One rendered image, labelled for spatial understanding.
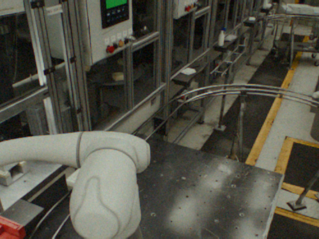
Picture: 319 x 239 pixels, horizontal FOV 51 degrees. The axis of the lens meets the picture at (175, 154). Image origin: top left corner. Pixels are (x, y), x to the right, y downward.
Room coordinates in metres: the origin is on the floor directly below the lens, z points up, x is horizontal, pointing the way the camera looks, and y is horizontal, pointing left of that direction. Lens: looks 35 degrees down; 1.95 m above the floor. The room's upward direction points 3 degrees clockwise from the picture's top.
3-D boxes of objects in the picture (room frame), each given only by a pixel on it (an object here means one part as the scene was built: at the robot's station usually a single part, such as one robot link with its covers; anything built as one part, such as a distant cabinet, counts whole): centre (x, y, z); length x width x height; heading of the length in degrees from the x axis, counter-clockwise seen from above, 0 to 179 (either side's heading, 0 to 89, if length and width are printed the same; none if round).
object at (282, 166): (2.77, -1.33, 0.01); 1.00 x 0.55 x 0.01; 158
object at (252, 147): (5.34, -1.55, 0.01); 5.85 x 0.59 x 0.01; 158
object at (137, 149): (0.73, 0.16, 1.44); 0.18 x 0.14 x 0.13; 92
